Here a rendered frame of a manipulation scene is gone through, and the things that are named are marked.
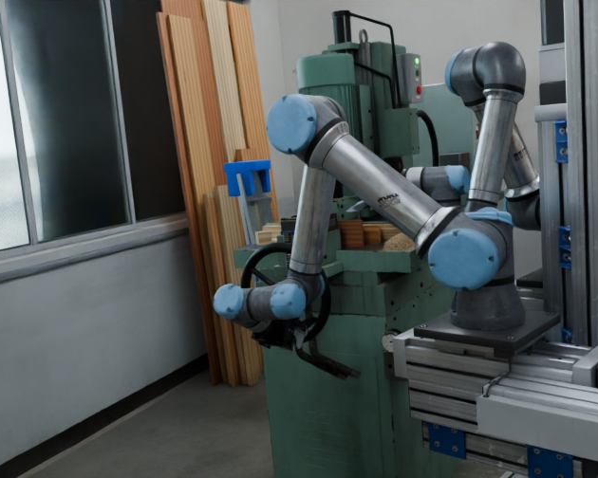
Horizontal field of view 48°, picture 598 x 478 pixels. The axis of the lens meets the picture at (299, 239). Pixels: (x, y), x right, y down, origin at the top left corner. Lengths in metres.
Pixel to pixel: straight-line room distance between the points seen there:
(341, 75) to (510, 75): 0.56
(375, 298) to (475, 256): 0.74
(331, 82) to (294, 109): 0.72
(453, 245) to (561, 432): 0.36
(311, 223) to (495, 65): 0.58
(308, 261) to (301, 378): 0.68
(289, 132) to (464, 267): 0.42
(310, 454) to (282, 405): 0.18
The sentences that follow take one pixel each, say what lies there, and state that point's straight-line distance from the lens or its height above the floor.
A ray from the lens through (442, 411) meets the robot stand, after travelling 1.51.
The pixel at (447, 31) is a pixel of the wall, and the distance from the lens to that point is 4.37.
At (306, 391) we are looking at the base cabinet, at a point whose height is 0.46.
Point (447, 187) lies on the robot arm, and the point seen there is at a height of 1.08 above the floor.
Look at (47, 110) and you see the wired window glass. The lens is 3.14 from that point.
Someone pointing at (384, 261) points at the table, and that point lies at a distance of 1.89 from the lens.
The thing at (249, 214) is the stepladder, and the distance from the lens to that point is 2.96.
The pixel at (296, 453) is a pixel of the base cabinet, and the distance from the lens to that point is 2.25.
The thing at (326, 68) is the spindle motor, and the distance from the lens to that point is 2.04.
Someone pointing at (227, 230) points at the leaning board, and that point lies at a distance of 3.46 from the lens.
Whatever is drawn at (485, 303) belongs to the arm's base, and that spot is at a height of 0.87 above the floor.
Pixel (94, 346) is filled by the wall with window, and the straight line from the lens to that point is 3.19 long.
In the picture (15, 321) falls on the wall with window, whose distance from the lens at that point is 2.89.
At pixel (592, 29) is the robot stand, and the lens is 1.47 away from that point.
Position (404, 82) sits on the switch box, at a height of 1.38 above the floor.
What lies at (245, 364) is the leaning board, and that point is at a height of 0.11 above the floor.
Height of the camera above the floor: 1.21
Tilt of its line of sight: 8 degrees down
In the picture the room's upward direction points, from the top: 5 degrees counter-clockwise
